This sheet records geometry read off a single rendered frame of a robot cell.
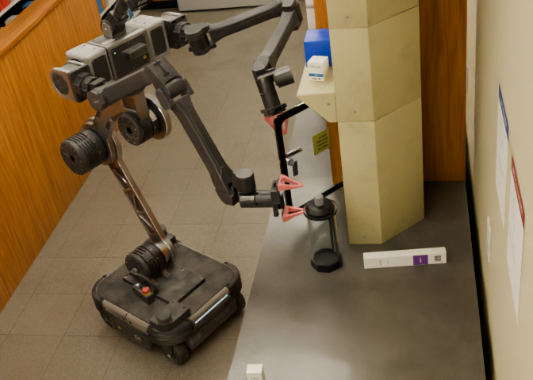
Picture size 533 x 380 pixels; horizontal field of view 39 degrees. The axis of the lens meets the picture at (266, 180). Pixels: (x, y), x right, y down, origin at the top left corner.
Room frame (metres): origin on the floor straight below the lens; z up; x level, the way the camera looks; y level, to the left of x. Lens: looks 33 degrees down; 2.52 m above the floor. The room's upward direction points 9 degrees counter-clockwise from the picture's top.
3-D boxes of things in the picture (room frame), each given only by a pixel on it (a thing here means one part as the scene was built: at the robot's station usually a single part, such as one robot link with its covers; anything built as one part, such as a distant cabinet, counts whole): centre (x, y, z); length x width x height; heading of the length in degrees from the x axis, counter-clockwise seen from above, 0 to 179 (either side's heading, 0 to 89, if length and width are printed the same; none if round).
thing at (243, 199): (1.97, 0.06, 1.20); 0.07 x 0.06 x 0.07; 76
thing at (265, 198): (1.95, 0.00, 1.20); 0.07 x 0.07 x 0.10; 76
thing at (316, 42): (2.23, -0.24, 1.56); 0.10 x 0.10 x 0.09; 76
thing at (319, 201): (1.90, -0.15, 1.18); 0.09 x 0.09 x 0.07
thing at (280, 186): (1.94, -0.06, 1.23); 0.09 x 0.07 x 0.07; 76
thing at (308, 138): (2.20, -0.18, 1.19); 0.30 x 0.01 x 0.40; 124
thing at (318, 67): (2.11, -0.21, 1.54); 0.05 x 0.05 x 0.06; 61
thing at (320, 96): (2.15, -0.22, 1.46); 0.32 x 0.11 x 0.10; 166
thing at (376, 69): (2.11, -0.40, 1.33); 0.32 x 0.25 x 0.77; 166
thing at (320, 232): (1.90, -0.15, 1.06); 0.11 x 0.11 x 0.21
